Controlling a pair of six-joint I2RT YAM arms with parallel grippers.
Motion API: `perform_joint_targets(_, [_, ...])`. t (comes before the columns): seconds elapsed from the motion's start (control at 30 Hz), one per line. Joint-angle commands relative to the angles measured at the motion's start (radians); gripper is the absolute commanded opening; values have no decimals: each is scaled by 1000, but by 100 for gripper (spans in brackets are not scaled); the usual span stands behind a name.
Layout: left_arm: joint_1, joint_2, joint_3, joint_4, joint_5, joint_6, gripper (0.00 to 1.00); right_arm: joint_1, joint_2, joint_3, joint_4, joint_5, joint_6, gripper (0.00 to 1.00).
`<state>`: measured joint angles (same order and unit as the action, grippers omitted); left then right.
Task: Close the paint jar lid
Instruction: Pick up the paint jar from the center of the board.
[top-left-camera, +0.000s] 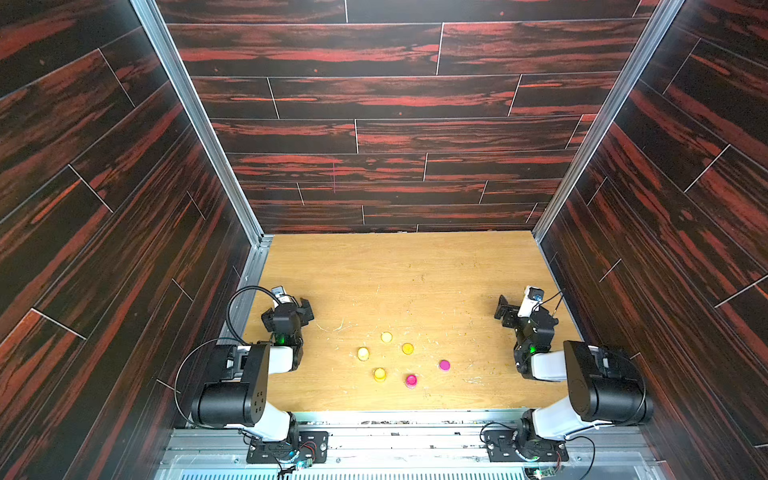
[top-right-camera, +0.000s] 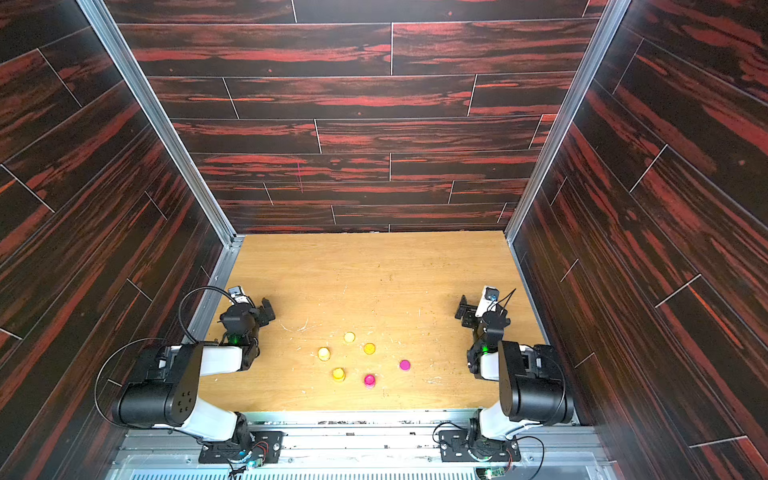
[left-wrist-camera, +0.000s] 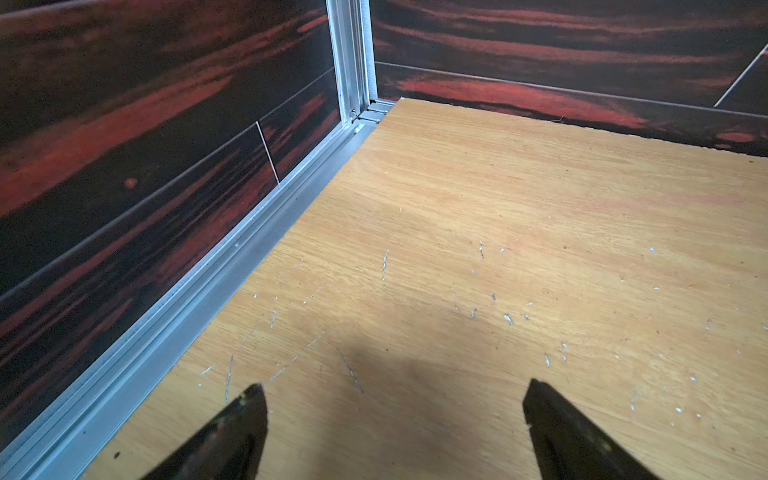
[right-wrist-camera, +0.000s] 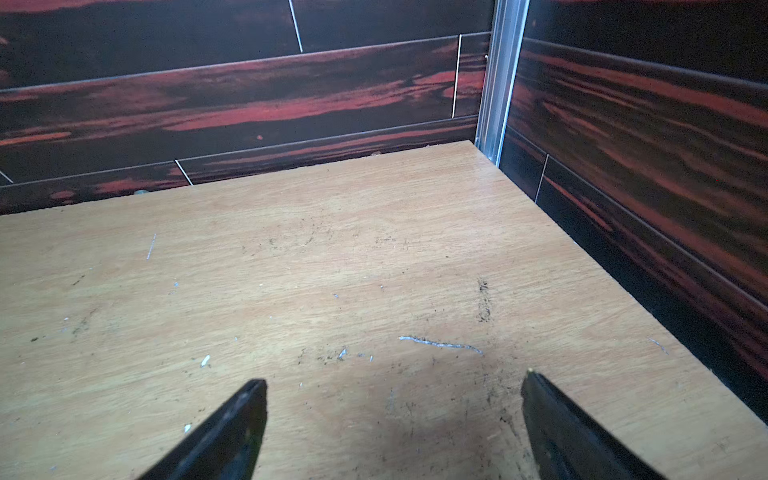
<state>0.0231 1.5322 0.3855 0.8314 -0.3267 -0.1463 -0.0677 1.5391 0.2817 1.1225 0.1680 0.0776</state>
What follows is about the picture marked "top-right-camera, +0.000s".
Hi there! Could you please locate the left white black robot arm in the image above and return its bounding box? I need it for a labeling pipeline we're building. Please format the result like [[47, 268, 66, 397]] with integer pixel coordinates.
[[112, 295, 276, 457]]

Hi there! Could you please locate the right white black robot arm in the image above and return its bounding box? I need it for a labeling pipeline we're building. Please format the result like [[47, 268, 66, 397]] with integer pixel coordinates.
[[455, 287, 574, 458]]

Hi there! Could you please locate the yellow paint jar front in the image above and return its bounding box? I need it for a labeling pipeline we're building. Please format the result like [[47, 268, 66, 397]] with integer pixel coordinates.
[[332, 368, 346, 382]]

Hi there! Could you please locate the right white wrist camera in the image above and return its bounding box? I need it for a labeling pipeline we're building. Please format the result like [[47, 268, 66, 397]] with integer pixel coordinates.
[[475, 286, 500, 317]]

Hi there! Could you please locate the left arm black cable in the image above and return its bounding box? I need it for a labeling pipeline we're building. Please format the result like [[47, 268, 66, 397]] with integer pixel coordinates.
[[177, 285, 236, 344]]

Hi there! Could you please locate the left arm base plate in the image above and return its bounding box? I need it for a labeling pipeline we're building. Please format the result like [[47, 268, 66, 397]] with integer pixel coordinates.
[[198, 431, 285, 468]]

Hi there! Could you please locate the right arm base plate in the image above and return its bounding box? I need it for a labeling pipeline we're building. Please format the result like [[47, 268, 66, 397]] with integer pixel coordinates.
[[433, 425, 521, 463]]

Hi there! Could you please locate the right aluminium corner post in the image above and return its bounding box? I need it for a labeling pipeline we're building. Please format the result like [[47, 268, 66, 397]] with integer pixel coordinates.
[[505, 0, 631, 252]]

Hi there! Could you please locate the aluminium corner post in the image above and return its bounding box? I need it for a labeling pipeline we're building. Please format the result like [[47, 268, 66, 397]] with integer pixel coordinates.
[[505, 0, 631, 252], [77, 0, 242, 249]]

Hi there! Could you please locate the left aluminium corner post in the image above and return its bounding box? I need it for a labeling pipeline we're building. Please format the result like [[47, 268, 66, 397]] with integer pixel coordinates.
[[77, 0, 242, 249]]

